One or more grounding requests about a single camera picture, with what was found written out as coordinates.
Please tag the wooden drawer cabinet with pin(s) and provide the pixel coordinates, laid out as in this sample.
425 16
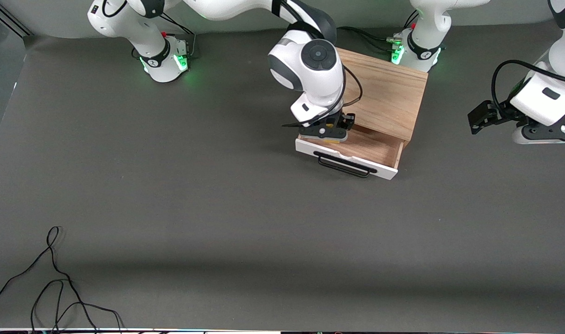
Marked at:
393 93

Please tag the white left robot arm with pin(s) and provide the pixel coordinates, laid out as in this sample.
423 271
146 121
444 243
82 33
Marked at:
549 99

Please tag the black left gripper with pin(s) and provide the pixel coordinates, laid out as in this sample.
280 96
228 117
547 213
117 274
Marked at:
501 112

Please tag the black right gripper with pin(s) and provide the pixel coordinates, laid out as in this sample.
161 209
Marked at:
346 121

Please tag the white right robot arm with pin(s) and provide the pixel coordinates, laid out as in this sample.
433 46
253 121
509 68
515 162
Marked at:
310 69

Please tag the dark metal frame rail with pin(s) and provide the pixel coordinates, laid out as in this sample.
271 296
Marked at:
8 21

